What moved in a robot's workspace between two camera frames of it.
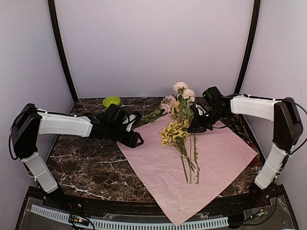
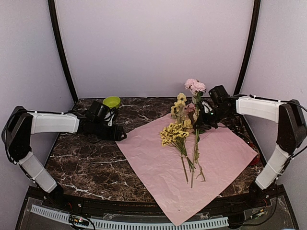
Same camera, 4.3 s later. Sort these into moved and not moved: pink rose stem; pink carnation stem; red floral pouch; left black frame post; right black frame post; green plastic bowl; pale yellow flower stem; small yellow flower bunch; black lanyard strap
Moved: pink carnation stem; pale yellow flower stem; pink rose stem
Not moved: black lanyard strap; right black frame post; green plastic bowl; red floral pouch; left black frame post; small yellow flower bunch
